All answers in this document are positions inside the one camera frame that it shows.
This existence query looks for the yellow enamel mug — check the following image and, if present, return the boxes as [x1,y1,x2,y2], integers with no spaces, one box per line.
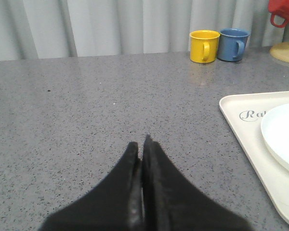
[190,30,220,64]

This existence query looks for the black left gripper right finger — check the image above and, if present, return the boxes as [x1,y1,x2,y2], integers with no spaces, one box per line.
[142,136,252,231]

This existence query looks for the red enamel mug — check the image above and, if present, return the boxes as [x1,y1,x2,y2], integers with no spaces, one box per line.
[268,0,289,28]

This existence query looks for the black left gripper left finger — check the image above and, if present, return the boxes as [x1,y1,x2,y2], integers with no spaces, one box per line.
[40,142,143,231]

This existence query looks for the wooden mug tree stand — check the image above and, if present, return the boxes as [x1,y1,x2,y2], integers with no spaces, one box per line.
[270,42,289,63]

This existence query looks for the white round plate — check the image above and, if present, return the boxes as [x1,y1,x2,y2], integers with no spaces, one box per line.
[261,103,289,171]

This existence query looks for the cream rabbit serving tray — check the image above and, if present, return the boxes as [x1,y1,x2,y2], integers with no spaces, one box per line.
[219,91,289,224]

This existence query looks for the grey pleated curtain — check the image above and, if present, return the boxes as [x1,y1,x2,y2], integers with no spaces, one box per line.
[0,0,289,61]

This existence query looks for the blue enamel mug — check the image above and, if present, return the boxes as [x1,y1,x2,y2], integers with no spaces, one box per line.
[217,28,250,62]

